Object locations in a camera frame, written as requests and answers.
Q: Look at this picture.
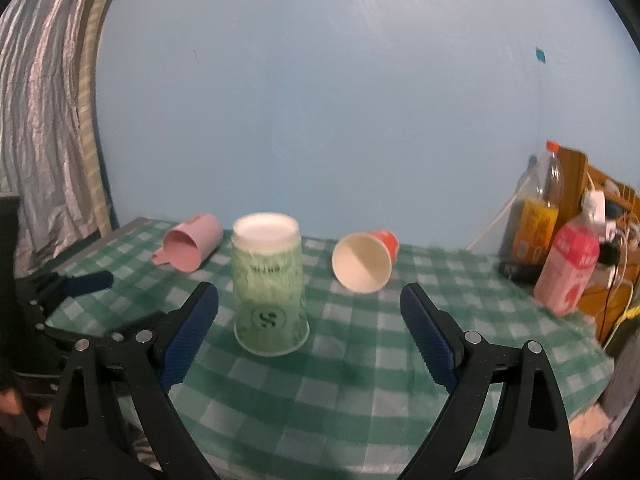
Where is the green patterned paper cup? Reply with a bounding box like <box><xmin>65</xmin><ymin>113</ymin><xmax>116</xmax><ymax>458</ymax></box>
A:
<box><xmin>231</xmin><ymin>212</ymin><xmax>309</xmax><ymax>358</ymax></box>

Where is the wooden shelf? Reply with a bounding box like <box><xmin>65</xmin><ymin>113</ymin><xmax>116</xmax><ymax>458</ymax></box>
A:
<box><xmin>556</xmin><ymin>146</ymin><xmax>639</xmax><ymax>344</ymax></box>

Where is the orange juice bottle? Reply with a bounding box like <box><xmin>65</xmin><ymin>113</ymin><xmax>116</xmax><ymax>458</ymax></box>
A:
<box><xmin>508</xmin><ymin>140</ymin><xmax>564</xmax><ymax>264</ymax></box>

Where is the pink plastic mug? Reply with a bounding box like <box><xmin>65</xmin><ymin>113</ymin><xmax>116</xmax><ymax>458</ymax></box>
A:
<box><xmin>151</xmin><ymin>214</ymin><xmax>224</xmax><ymax>273</ymax></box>

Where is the white cable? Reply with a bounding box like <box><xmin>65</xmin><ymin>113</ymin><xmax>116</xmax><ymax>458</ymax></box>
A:
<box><xmin>464</xmin><ymin>179</ymin><xmax>532</xmax><ymax>252</ymax></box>

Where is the green white checkered tablecloth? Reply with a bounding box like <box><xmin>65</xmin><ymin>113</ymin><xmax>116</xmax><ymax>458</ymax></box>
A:
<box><xmin>50</xmin><ymin>220</ymin><xmax>614</xmax><ymax>479</ymax></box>

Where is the pink drink bottle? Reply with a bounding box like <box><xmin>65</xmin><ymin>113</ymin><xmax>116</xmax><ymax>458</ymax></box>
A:
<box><xmin>534</xmin><ymin>190</ymin><xmax>605</xmax><ymax>316</ymax></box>

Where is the orange white paper cup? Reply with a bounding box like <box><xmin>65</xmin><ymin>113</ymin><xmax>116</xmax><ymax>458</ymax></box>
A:
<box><xmin>331</xmin><ymin>230</ymin><xmax>400</xmax><ymax>294</ymax></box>

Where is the white power adapter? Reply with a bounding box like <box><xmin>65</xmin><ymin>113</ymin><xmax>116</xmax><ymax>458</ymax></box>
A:
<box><xmin>603</xmin><ymin>198</ymin><xmax>626</xmax><ymax>242</ymax></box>

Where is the silver grey curtain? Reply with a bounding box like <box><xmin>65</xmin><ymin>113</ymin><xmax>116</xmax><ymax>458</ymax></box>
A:
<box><xmin>1</xmin><ymin>0</ymin><xmax>112</xmax><ymax>276</ymax></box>

